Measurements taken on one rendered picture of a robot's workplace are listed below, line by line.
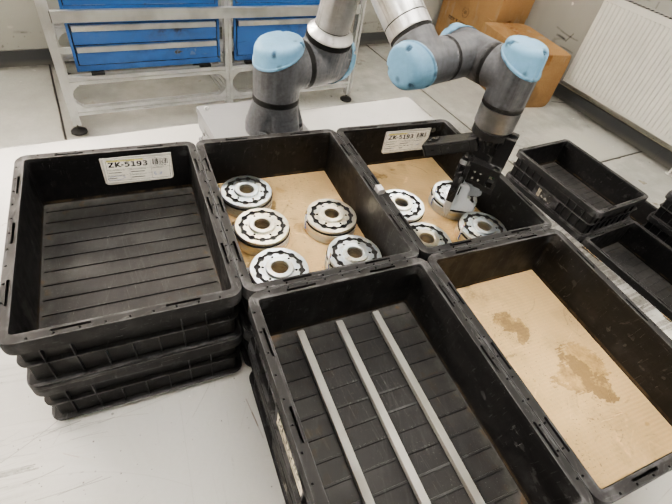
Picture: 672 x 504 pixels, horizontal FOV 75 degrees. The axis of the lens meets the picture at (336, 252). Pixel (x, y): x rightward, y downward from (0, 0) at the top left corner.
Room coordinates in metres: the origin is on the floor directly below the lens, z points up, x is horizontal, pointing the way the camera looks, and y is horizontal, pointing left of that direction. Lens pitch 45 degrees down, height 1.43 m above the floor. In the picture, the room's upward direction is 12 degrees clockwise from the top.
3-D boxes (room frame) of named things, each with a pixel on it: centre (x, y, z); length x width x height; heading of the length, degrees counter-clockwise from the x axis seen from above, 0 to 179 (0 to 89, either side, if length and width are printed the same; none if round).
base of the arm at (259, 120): (1.03, 0.23, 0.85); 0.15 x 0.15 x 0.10
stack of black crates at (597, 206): (1.51, -0.85, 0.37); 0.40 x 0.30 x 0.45; 36
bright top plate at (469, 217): (0.73, -0.29, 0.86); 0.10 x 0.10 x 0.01
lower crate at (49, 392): (0.48, 0.35, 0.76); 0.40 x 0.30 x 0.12; 31
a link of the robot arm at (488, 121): (0.79, -0.24, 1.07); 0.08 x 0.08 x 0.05
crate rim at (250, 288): (0.63, 0.09, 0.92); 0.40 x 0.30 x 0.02; 31
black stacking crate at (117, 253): (0.48, 0.35, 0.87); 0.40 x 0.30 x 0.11; 31
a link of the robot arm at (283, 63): (1.04, 0.22, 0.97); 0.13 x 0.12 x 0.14; 137
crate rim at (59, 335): (0.48, 0.35, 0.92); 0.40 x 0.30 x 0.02; 31
